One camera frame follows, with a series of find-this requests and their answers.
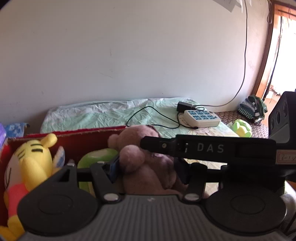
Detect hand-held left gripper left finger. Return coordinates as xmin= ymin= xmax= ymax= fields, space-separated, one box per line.
xmin=50 ymin=155 xmax=123 ymax=202

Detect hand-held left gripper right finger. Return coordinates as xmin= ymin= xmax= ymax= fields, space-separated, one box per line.
xmin=174 ymin=158 xmax=232 ymax=202

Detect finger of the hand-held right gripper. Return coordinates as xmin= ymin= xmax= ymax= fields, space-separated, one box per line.
xmin=140 ymin=136 xmax=178 ymax=158

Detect green plush ball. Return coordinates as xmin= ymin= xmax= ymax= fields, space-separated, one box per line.
xmin=77 ymin=148 xmax=119 ymax=195

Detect pinkish brown plush bear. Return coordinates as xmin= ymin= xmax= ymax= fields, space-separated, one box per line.
xmin=108 ymin=124 xmax=192 ymax=195

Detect red cardboard box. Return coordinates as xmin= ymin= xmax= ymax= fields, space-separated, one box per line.
xmin=0 ymin=126 xmax=126 ymax=232

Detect white plush with checked ear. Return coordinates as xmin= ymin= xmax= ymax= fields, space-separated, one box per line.
xmin=53 ymin=146 xmax=66 ymax=174

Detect yellow plush tiger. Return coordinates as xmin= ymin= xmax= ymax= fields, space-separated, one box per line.
xmin=0 ymin=133 xmax=58 ymax=240

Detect green plush frog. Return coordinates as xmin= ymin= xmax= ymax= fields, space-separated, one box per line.
xmin=232 ymin=119 xmax=252 ymax=138

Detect white power strip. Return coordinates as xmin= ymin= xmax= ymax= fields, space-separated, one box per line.
xmin=183 ymin=110 xmax=221 ymax=127

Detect green white striped cloth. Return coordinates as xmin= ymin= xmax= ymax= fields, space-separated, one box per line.
xmin=238 ymin=95 xmax=268 ymax=126

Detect black power adapter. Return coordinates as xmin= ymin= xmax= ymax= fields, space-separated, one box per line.
xmin=177 ymin=101 xmax=193 ymax=112

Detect white hanging papers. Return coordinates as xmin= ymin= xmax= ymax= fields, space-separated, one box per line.
xmin=215 ymin=0 xmax=243 ymax=13

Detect thin black cable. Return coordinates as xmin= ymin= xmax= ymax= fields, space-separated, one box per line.
xmin=126 ymin=105 xmax=205 ymax=129

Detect grey wall cable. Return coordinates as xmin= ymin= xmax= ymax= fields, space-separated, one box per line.
xmin=201 ymin=0 xmax=249 ymax=108

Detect brown wooden door frame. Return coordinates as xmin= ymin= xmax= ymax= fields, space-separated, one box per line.
xmin=252 ymin=0 xmax=296 ymax=100

